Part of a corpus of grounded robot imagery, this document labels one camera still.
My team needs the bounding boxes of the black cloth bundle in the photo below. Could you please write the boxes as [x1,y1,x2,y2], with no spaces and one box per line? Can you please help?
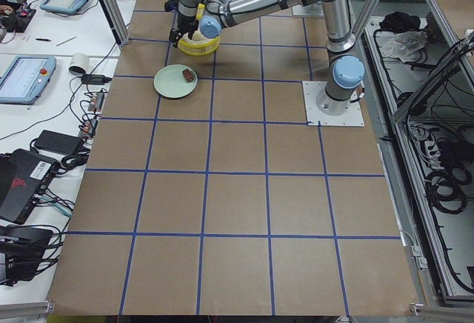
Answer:
[379,12,421,33]

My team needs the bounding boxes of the aluminium frame rack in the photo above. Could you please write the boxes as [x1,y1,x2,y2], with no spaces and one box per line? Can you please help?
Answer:
[350,0,473,322]

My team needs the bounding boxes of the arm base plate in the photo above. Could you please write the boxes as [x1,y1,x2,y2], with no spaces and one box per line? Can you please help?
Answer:
[292,1,324,19]
[302,81,364,127]

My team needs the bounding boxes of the white steamed bun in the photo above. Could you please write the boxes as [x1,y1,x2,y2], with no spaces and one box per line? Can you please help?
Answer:
[189,30,205,42]

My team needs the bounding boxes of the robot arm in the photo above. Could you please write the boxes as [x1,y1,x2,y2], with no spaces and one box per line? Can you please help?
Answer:
[164,0,365,116]

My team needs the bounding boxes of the aluminium frame post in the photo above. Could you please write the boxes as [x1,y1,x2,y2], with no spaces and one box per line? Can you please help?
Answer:
[99,0,130,47]

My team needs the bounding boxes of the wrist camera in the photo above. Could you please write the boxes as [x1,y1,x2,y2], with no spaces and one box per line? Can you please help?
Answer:
[164,0,179,12]

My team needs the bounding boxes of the white crumpled cloth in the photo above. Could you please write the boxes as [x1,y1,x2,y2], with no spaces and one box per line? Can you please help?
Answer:
[381,31,428,62]

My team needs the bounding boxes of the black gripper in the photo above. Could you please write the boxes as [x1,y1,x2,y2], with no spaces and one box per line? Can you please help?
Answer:
[169,11,198,48]

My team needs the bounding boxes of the white tape roll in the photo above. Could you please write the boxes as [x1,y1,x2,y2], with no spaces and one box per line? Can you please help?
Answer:
[68,53,90,76]

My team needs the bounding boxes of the light green bowl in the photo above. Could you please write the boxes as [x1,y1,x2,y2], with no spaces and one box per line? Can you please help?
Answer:
[153,64,198,99]

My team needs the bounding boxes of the near blue teach pendant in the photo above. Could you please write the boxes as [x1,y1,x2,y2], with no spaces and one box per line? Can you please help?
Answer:
[1,56,56,104]

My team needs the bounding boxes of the yellow bottom steamer layer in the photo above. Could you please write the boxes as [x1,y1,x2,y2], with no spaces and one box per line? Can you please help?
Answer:
[178,34,221,56]

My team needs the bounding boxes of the black red computer box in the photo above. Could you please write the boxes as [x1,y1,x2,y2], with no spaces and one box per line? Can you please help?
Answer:
[1,149,60,224]

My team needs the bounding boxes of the black power adapter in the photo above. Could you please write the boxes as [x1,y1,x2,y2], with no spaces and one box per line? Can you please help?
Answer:
[33,130,84,155]

